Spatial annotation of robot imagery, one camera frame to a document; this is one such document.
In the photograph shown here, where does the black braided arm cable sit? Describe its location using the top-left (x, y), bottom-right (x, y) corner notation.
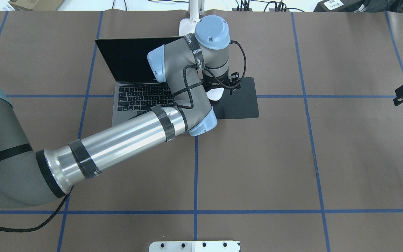
top-left (0, 40), bottom-right (247, 233)

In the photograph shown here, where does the black mouse pad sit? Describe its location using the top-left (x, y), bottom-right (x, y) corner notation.
top-left (210, 77), bottom-right (260, 119)

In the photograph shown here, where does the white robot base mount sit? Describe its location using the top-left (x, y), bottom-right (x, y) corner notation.
top-left (148, 240), bottom-right (241, 252)

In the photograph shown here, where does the black box with label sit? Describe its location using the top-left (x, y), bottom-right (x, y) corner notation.
top-left (313, 0), bottom-right (370, 13)

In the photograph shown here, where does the grey silver left robot arm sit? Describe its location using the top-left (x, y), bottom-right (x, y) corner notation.
top-left (0, 15), bottom-right (233, 208)

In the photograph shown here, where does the white computer mouse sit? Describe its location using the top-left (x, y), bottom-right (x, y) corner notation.
top-left (206, 88), bottom-right (225, 103)

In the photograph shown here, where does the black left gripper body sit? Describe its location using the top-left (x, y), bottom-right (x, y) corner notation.
top-left (202, 69), bottom-right (241, 92)

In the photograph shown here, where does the white desk lamp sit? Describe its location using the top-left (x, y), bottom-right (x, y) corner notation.
top-left (178, 0), bottom-right (205, 36)

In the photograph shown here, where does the grey laptop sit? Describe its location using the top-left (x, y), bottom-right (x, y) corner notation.
top-left (95, 36), bottom-right (202, 128)

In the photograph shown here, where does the cardboard box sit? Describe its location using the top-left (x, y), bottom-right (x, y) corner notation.
top-left (8, 0), bottom-right (64, 11)

